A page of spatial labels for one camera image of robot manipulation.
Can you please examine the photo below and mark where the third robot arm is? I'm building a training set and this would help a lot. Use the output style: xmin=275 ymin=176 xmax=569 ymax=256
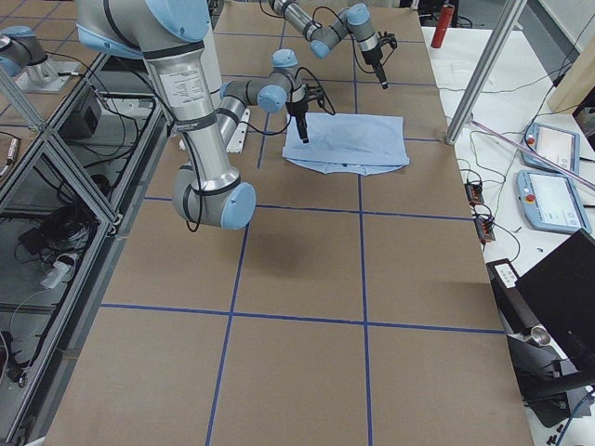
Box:
xmin=1 ymin=25 xmax=80 ymax=93

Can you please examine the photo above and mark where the near teach pendant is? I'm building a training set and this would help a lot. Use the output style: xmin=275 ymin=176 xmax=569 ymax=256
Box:
xmin=516 ymin=170 xmax=592 ymax=234

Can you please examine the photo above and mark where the black laptop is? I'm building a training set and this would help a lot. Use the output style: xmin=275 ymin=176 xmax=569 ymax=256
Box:
xmin=516 ymin=230 xmax=594 ymax=370

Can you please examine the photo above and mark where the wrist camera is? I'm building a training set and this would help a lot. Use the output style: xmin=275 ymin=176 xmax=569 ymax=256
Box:
xmin=377 ymin=32 xmax=398 ymax=50
xmin=305 ymin=84 xmax=325 ymax=109

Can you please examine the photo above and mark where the light blue t-shirt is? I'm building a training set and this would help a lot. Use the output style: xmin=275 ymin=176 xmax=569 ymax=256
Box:
xmin=283 ymin=112 xmax=410 ymax=176

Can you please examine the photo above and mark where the reacher grabber stick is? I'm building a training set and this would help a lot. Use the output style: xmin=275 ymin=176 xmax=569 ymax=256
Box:
xmin=467 ymin=115 xmax=595 ymax=191

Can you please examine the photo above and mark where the black camera stand device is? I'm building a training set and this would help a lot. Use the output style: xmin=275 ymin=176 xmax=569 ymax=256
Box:
xmin=486 ymin=259 xmax=594 ymax=427

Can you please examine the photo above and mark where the black power box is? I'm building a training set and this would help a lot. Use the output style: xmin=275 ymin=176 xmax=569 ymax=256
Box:
xmin=59 ymin=90 xmax=101 ymax=139

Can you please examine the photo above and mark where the teach pendant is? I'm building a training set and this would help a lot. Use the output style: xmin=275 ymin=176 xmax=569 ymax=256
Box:
xmin=524 ymin=123 xmax=580 ymax=174
xmin=516 ymin=170 xmax=592 ymax=234

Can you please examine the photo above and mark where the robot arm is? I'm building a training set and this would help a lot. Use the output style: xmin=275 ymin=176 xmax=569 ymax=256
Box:
xmin=268 ymin=1 xmax=398 ymax=89
xmin=76 ymin=1 xmax=308 ymax=230

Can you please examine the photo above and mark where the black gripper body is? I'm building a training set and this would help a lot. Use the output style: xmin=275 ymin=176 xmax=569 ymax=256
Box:
xmin=362 ymin=46 xmax=382 ymax=68
xmin=285 ymin=98 xmax=308 ymax=119

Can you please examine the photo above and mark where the far teach pendant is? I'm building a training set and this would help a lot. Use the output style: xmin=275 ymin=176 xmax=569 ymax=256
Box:
xmin=524 ymin=123 xmax=580 ymax=174

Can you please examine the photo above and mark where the orange circuit board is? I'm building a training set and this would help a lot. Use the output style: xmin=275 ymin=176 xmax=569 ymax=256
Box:
xmin=473 ymin=215 xmax=496 ymax=245
xmin=464 ymin=182 xmax=484 ymax=205

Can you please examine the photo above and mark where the red bottle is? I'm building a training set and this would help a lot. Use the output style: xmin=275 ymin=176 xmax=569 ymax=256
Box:
xmin=430 ymin=4 xmax=456 ymax=48

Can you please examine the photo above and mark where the aluminium frame post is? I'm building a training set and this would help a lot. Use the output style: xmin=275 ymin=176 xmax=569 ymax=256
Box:
xmin=445 ymin=0 xmax=527 ymax=145

